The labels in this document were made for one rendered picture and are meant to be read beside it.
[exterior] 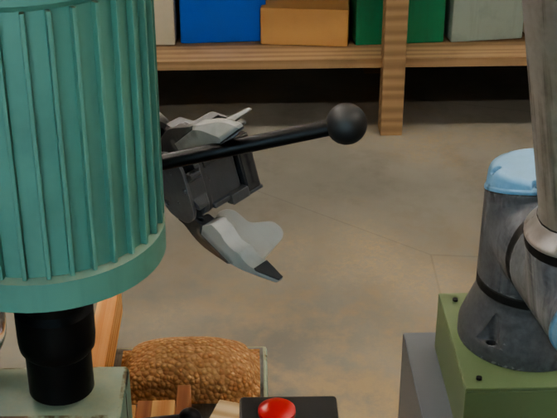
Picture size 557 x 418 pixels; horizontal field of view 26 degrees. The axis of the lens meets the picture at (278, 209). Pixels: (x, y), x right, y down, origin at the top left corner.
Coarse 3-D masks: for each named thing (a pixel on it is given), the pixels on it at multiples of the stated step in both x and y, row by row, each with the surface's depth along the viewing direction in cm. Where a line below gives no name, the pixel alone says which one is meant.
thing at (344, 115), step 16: (336, 112) 99; (352, 112) 99; (288, 128) 101; (304, 128) 100; (320, 128) 100; (336, 128) 99; (352, 128) 99; (208, 144) 101; (224, 144) 101; (240, 144) 101; (256, 144) 101; (272, 144) 101; (176, 160) 101; (192, 160) 101; (208, 160) 101
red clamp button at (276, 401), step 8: (272, 400) 96; (280, 400) 96; (264, 408) 95; (272, 408) 95; (280, 408) 95; (288, 408) 95; (264, 416) 95; (272, 416) 95; (280, 416) 95; (288, 416) 95
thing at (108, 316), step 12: (108, 300) 125; (120, 300) 128; (96, 312) 123; (108, 312) 123; (120, 312) 128; (96, 324) 121; (108, 324) 121; (96, 336) 119; (108, 336) 119; (96, 348) 117; (108, 348) 117; (96, 360) 116; (108, 360) 117
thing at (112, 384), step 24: (0, 384) 97; (24, 384) 97; (96, 384) 97; (120, 384) 97; (0, 408) 94; (24, 408) 94; (48, 408) 94; (72, 408) 94; (96, 408) 94; (120, 408) 94
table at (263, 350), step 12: (120, 348) 124; (132, 348) 124; (252, 348) 124; (264, 348) 124; (120, 360) 122; (264, 360) 123; (264, 372) 121; (264, 384) 119; (264, 396) 117; (204, 408) 116
